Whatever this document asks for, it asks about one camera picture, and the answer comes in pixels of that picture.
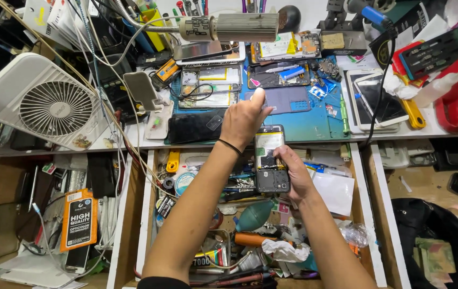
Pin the person's right hand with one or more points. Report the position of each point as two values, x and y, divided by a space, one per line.
301 176

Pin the person's left hand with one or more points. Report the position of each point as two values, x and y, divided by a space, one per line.
241 120

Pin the person's left fingers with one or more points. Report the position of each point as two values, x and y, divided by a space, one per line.
260 98

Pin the smartphone without back cover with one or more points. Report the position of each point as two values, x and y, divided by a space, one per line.
269 160

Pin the grey-purple phone back cover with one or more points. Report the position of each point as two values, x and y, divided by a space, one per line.
289 100

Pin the opened phone with yellow battery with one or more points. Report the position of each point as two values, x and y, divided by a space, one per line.
281 47

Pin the black wrist band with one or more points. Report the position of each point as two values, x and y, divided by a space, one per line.
231 147

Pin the blue repair mat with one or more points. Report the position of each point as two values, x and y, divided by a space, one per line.
313 124

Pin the silver smartphone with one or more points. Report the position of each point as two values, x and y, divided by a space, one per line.
209 53

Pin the black smartphone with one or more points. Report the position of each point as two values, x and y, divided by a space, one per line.
194 126

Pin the gooseneck lamp with ribbed head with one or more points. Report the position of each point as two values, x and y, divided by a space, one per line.
237 27

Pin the black round object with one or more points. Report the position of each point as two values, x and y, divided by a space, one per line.
290 18

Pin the green screwdriver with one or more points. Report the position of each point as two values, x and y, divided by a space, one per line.
344 114

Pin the yellow and black tester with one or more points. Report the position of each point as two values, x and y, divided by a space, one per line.
166 72

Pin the black soldering stand with sponge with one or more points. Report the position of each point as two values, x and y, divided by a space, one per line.
341 42

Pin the yellow plastic opening tool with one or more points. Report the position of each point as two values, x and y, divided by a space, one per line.
173 160

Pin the bunch of tools in holder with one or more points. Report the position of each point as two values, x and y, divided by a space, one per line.
196 6

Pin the white phone stand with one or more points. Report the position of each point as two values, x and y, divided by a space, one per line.
142 90

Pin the green rubber air blower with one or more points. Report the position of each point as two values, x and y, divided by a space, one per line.
255 216

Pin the white smartphone with dark screen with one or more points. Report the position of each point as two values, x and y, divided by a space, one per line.
381 100

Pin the white paper sheet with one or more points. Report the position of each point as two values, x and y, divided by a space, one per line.
335 194

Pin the crumpled white tissue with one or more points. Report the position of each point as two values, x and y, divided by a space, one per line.
285 251

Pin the clear plastic bag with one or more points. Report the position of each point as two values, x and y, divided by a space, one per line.
355 235

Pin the glue tube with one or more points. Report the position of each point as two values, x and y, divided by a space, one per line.
209 259

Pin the white squeeze bottle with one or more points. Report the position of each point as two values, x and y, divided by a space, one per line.
435 90

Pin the black screwdriver bit case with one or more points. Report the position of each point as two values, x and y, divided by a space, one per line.
433 54

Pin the black bag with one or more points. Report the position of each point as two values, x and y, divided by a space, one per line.
421 224

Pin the black sleeve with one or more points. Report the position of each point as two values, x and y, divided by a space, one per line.
162 283

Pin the white desk fan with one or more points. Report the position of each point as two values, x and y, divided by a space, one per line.
44 100

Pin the stack of white packets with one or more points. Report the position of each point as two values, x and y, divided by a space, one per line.
58 20

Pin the orange and black packet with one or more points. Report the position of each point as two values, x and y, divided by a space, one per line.
78 220

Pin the folded banknotes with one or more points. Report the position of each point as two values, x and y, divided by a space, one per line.
435 257

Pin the dark opened phone frame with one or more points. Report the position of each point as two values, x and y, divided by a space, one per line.
271 78

